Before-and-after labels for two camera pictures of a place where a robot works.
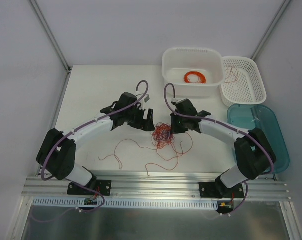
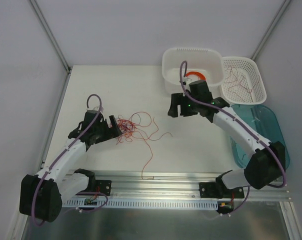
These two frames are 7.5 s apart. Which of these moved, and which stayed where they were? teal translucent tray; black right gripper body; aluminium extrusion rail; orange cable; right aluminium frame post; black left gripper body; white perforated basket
Moved: orange cable; black right gripper body; black left gripper body
Stayed: right aluminium frame post; white perforated basket; aluminium extrusion rail; teal translucent tray
